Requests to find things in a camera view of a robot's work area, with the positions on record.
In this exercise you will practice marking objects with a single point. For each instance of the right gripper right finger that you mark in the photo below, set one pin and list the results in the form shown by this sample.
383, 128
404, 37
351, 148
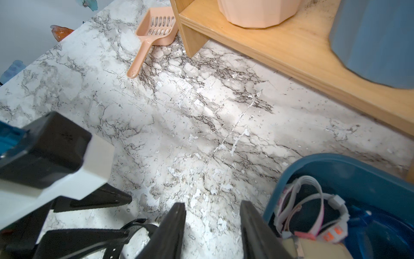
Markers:
259, 241

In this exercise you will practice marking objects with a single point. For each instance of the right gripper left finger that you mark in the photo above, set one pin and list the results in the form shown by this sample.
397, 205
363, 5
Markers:
167, 240

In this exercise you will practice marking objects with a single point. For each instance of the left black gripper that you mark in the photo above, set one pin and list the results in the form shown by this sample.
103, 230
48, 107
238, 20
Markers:
19, 240

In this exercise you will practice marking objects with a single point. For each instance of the beige watch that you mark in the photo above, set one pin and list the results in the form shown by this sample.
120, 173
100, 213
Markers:
300, 248

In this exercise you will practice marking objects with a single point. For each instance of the white orange watch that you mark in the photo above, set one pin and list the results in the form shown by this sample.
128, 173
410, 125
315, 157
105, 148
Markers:
337, 230

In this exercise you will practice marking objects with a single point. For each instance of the teal plastic storage box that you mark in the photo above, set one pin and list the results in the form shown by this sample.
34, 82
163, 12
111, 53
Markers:
357, 183

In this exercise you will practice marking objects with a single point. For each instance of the wooden shelf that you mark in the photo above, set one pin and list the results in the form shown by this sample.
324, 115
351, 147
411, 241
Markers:
330, 109

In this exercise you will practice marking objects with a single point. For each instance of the pink pot green plant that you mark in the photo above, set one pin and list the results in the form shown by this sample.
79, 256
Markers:
258, 14

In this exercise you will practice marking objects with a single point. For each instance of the blue pot white-green plant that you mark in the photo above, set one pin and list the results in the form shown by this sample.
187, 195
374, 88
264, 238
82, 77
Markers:
375, 40

